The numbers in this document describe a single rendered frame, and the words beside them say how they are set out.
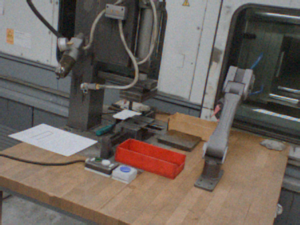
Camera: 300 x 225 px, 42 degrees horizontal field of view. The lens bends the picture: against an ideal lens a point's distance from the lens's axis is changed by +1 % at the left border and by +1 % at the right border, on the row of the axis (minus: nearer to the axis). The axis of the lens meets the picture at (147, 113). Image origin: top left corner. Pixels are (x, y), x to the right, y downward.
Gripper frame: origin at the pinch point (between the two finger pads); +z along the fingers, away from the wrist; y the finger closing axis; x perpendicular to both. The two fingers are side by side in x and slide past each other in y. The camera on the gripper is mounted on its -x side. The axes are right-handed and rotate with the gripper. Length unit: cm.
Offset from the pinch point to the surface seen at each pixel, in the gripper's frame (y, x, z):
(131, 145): 14.9, 43.7, 18.9
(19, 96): 105, -34, 111
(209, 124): -0.3, -4.9, 6.0
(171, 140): 6.0, 22.7, 14.2
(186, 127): 5.9, 6.7, 11.5
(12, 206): 48, -7, 156
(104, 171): 13, 69, 19
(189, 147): -2.0, 24.8, 8.7
